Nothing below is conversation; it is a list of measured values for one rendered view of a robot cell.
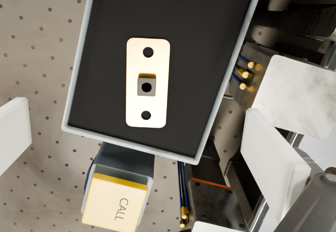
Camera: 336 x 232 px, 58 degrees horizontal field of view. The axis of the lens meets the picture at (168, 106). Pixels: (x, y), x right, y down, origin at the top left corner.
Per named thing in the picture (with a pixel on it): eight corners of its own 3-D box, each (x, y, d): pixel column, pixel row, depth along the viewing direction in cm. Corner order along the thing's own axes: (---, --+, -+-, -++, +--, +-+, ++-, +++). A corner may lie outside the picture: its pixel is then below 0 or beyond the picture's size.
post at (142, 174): (153, 109, 78) (140, 230, 36) (124, 102, 77) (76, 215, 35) (161, 82, 75) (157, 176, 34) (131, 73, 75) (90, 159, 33)
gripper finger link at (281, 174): (293, 166, 11) (313, 167, 12) (246, 107, 18) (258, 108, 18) (280, 231, 12) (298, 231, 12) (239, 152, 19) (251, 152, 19)
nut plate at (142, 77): (165, 126, 30) (165, 131, 28) (126, 124, 29) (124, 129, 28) (170, 39, 27) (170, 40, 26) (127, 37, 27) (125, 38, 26)
